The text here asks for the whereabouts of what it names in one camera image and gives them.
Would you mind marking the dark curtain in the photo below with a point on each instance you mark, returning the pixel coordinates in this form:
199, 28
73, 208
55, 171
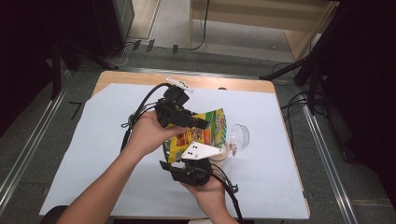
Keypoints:
18, 46
367, 77

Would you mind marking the black metal stand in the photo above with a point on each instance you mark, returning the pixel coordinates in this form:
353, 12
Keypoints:
280, 71
56, 71

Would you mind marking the dark cabinet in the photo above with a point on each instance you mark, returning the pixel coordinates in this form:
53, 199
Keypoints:
109, 25

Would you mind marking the yellow green seasoning pouch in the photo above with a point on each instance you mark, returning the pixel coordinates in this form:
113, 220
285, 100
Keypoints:
214, 130

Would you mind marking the wooden shelf unit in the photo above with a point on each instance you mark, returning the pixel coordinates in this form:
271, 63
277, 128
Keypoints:
243, 14

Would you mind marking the person's right hand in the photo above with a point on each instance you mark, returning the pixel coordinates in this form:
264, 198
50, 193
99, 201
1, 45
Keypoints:
208, 196

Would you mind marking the person's left hand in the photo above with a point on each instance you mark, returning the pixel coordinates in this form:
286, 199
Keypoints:
146, 137

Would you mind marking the black plug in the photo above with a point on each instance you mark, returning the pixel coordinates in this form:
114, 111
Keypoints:
150, 45
136, 44
175, 48

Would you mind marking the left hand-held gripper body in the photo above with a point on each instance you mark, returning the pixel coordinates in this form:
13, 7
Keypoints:
171, 105

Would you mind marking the glass jar with hinged lid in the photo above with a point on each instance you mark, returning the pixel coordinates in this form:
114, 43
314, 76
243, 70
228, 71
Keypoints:
239, 137

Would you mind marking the dark round object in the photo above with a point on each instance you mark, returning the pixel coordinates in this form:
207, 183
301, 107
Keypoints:
54, 216

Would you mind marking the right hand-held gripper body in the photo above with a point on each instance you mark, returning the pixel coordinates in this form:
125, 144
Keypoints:
193, 174

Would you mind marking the metal floor rail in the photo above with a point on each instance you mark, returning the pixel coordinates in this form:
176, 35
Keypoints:
327, 168
211, 74
31, 146

